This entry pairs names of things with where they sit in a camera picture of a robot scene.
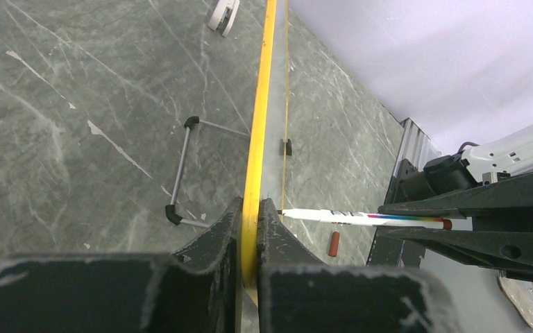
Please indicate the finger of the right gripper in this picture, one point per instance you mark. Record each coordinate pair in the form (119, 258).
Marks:
(509, 252)
(514, 194)

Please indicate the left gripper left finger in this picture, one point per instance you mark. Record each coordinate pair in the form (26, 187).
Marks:
(195, 289)

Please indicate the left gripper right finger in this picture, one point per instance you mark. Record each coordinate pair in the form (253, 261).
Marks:
(297, 292)

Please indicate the brown marker cap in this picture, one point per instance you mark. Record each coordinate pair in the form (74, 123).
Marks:
(334, 244)

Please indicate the white brown whiteboard marker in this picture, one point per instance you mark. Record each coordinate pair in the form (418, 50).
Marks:
(366, 219)

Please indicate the yellow framed whiteboard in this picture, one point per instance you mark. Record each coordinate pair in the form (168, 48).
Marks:
(266, 169)

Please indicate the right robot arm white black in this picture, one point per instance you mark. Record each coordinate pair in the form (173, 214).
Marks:
(472, 167)

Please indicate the black whiteboard foot clip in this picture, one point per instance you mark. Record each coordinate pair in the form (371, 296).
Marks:
(285, 148)

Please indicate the white whiteboard eraser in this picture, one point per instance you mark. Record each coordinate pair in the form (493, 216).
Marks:
(223, 16)

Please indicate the grey wire whiteboard stand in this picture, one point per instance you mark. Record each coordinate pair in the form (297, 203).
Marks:
(209, 171)

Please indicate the aluminium frame rail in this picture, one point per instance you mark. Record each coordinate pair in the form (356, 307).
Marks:
(416, 147)

